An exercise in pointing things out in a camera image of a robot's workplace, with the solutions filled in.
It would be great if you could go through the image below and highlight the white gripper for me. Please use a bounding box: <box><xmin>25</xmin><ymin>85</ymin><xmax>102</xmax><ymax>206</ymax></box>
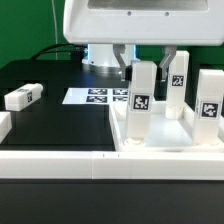
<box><xmin>63</xmin><ymin>0</ymin><xmax>224</xmax><ymax>81</ymax></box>

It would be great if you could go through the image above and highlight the printed fiducial marker sheet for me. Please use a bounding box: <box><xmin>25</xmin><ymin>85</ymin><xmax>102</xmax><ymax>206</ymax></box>
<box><xmin>63</xmin><ymin>88</ymin><xmax>128</xmax><ymax>105</ymax></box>

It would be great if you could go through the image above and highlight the white desk top tray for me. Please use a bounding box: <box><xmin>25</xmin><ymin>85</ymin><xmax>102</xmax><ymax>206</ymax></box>
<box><xmin>109</xmin><ymin>101</ymin><xmax>224</xmax><ymax>153</ymax></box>

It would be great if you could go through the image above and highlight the thin white cable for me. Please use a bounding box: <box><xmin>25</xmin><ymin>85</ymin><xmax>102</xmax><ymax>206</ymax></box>
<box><xmin>51</xmin><ymin>0</ymin><xmax>59</xmax><ymax>61</ymax></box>

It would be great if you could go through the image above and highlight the white left obstacle block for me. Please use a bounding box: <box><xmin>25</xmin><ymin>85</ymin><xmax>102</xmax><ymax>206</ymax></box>
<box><xmin>0</xmin><ymin>112</ymin><xmax>12</xmax><ymax>144</ymax></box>

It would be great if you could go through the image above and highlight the black thick cable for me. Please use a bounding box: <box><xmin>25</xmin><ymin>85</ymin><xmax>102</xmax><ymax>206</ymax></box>
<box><xmin>29</xmin><ymin>42</ymin><xmax>88</xmax><ymax>62</ymax></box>

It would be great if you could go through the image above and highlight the white front obstacle bar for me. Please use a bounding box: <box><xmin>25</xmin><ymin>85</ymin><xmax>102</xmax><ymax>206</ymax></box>
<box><xmin>0</xmin><ymin>151</ymin><xmax>224</xmax><ymax>180</ymax></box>

